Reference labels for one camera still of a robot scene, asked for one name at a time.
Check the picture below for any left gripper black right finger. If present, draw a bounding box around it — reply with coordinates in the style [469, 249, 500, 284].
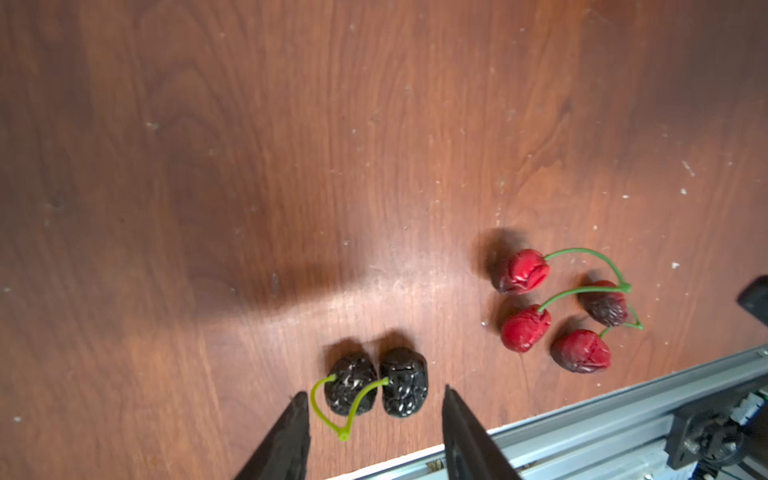
[442, 385, 521, 480]

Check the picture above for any black utility knife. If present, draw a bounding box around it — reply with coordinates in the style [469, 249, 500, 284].
[737, 275, 768, 326]

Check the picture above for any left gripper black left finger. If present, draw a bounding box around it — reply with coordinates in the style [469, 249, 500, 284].
[235, 391, 311, 480]

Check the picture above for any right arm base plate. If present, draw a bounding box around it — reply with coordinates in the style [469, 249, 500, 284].
[665, 391, 767, 470]

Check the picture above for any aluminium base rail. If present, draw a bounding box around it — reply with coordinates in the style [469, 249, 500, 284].
[351, 346, 767, 479]

